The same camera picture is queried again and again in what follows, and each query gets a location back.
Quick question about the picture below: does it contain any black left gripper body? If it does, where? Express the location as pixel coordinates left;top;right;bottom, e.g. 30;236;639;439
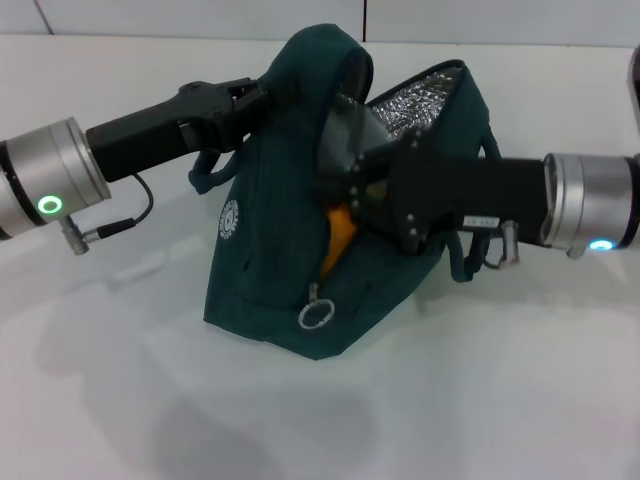
84;81;252;184

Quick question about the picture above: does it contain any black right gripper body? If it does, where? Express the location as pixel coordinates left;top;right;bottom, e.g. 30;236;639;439
393;130;550;254

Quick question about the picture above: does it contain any clear plastic lidded container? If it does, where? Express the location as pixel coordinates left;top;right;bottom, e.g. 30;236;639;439
319;94;401;177

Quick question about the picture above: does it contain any yellow orange pear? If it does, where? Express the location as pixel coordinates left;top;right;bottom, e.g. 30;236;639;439
319;202;362;281

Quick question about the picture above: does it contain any dark teal fabric bag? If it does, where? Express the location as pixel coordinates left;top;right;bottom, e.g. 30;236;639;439
188;24;501;362

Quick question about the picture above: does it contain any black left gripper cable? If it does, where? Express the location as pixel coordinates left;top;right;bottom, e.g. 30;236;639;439
62;172;154;256

